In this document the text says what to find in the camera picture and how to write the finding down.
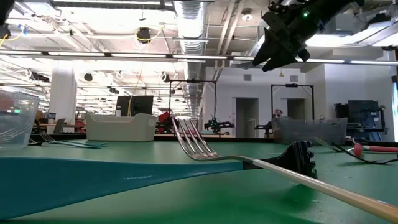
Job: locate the white plastic bin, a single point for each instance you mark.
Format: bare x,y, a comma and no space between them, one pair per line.
121,129

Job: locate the dark smoky plastic bin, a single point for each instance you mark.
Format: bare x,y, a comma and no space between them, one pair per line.
311,132

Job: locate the long ceiling light strip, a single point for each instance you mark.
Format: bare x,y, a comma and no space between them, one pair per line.
202,57

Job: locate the white pillar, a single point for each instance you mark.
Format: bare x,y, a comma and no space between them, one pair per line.
62,93

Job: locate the dark workstation with monitor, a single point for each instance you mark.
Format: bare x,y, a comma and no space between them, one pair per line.
362,112

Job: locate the black stand frame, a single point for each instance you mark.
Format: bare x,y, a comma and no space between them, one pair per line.
192,81
292,85

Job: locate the red cabinet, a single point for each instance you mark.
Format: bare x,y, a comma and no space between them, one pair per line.
164,118

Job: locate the silver ceiling duct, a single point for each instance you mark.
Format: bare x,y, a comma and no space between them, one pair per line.
191,31

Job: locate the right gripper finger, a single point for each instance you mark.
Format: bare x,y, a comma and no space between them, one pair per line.
281,60
267,48

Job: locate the black background robot arm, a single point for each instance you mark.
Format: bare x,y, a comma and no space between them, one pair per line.
217,125

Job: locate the green table mat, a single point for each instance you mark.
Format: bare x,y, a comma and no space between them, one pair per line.
217,202

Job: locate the clear plastic bin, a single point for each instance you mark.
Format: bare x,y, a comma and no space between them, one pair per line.
18,124

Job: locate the black monitor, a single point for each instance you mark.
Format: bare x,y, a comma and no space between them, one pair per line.
140,105

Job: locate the black hanging ceiling device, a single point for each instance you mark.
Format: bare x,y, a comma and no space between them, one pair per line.
143,35

